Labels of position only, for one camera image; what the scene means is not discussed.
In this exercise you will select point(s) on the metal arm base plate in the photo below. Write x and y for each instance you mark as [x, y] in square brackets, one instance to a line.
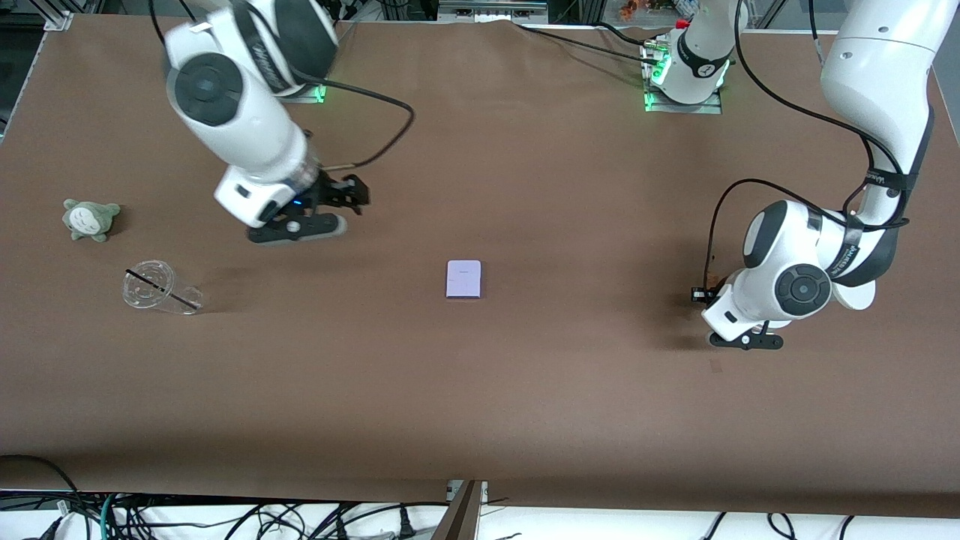
[311, 96]
[686, 107]

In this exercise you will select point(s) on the aluminium frame rail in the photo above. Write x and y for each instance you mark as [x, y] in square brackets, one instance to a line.
[491, 7]

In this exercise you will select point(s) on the grey green plush toy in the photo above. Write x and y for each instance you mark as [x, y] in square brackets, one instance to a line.
[90, 220]

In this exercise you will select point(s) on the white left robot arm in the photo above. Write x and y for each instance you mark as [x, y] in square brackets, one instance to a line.
[877, 67]

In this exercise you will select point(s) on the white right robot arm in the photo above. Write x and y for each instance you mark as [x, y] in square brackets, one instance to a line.
[240, 127]

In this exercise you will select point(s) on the brown table cloth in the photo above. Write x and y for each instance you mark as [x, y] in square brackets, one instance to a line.
[480, 375]

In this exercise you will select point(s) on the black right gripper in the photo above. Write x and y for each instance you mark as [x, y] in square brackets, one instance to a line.
[332, 189]

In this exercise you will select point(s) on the clear plastic cup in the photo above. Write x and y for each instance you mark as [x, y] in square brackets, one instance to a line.
[150, 285]

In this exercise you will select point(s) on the small lavender card box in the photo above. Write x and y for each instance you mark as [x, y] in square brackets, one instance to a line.
[463, 279]

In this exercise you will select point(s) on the black power plug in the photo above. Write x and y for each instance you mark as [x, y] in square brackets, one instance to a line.
[406, 529]

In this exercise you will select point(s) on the black drinking straw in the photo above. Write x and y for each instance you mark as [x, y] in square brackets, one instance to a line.
[161, 289]

